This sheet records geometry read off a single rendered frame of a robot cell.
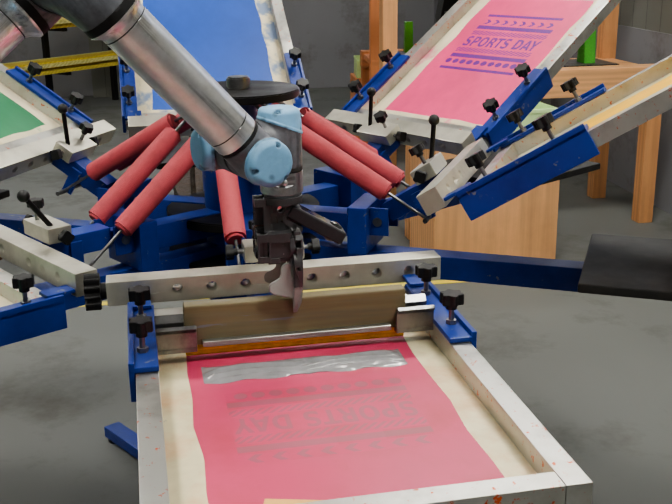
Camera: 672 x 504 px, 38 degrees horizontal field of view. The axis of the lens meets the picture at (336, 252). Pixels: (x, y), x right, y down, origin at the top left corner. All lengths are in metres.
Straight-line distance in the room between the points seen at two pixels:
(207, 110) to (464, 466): 0.63
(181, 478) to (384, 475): 0.28
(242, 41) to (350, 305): 1.89
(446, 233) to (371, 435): 3.69
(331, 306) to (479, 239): 3.47
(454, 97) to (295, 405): 1.66
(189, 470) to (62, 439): 2.24
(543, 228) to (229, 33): 2.39
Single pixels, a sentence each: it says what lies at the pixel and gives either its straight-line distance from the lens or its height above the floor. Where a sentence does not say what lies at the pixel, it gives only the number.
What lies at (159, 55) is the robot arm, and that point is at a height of 1.52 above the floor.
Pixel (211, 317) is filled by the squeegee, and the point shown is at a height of 1.04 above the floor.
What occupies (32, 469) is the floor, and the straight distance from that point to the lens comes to 3.50.
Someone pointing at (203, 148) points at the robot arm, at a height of 1.35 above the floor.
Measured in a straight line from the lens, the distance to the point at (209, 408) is 1.61.
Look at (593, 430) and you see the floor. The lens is 3.66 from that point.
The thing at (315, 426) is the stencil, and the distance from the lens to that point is 1.54.
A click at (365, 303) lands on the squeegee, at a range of 1.80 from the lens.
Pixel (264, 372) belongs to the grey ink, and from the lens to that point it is 1.71.
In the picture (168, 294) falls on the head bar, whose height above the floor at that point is 1.01.
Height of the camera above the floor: 1.67
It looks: 18 degrees down
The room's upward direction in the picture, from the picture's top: 1 degrees counter-clockwise
